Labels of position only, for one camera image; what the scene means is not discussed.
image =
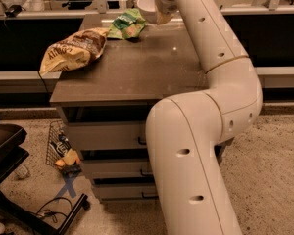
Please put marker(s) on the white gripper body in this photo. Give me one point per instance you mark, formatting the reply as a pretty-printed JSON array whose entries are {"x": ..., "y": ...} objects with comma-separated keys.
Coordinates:
[{"x": 163, "y": 4}]

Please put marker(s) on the yellow taped gripper finger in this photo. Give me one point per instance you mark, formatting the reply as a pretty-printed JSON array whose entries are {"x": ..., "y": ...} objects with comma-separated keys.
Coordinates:
[{"x": 162, "y": 18}]

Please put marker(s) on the white bowl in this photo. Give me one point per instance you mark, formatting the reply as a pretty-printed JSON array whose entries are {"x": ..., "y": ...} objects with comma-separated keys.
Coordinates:
[{"x": 147, "y": 9}]

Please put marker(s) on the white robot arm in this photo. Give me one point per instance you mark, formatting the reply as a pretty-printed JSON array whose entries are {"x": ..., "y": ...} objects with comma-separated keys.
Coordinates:
[{"x": 183, "y": 130}]

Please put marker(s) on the green rice chip bag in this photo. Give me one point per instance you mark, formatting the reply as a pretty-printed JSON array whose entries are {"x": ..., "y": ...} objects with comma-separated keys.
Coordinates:
[{"x": 127, "y": 25}]

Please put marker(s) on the brown yellow chip bag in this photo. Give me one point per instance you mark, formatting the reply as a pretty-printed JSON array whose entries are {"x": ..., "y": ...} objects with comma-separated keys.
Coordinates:
[{"x": 75, "y": 52}]

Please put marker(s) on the grey drawer cabinet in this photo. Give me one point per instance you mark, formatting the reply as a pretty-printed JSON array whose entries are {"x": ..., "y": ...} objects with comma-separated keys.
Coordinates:
[{"x": 125, "y": 83}]

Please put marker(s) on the black device on ledge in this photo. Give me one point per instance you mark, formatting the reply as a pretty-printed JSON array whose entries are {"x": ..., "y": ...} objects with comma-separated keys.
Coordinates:
[{"x": 13, "y": 11}]

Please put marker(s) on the blue tape cross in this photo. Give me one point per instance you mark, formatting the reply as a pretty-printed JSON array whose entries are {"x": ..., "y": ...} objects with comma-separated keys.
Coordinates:
[{"x": 68, "y": 186}]

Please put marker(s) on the black cart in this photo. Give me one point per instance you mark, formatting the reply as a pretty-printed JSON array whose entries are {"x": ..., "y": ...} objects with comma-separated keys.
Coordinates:
[{"x": 11, "y": 156}]

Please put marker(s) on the top drawer with black handle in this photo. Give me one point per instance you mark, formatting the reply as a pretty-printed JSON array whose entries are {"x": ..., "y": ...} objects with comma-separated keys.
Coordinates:
[{"x": 106, "y": 135}]

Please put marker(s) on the drawer with black handle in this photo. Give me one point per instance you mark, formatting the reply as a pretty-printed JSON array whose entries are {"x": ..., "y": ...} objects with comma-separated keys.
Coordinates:
[
  {"x": 106, "y": 135},
  {"x": 107, "y": 192},
  {"x": 116, "y": 168}
]

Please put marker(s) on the middle drawer with black handle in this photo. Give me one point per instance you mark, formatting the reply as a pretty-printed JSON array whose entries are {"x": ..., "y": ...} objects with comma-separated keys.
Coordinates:
[{"x": 116, "y": 168}]

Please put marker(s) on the wire basket with snacks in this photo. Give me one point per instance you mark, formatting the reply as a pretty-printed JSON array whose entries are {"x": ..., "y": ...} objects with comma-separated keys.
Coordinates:
[{"x": 60, "y": 154}]

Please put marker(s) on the bottom drawer with black handle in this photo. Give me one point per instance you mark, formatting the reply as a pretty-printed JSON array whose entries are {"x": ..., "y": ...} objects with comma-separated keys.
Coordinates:
[{"x": 107, "y": 192}]

